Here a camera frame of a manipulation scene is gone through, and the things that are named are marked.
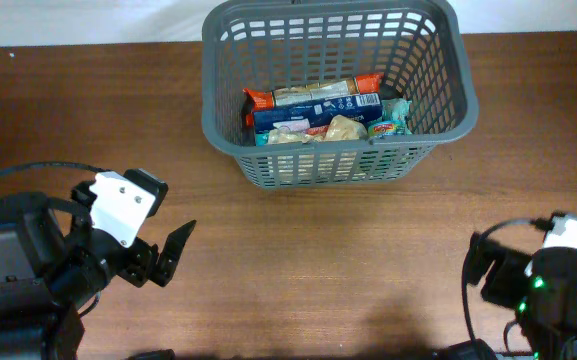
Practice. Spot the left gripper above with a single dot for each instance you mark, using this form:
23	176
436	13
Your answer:
141	263

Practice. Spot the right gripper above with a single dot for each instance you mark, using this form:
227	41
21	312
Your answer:
508	266

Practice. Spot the red spaghetti pasta packet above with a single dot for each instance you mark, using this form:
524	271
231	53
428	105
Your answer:
262	101

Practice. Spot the mint green wipes packet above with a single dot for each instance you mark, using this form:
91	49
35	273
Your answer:
396	110

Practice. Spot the beige grain pouch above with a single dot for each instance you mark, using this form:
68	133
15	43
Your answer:
340	128

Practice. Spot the blue Kleenex tissue multipack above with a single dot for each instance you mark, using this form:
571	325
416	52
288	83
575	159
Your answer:
364	108

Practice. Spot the grey plastic basket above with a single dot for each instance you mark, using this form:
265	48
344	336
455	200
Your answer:
268	45

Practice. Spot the silver tin can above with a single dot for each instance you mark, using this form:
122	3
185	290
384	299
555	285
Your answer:
388	128

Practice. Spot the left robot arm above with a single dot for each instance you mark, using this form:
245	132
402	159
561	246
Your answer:
54	266

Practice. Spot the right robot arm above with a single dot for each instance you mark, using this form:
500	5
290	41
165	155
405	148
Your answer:
541	289

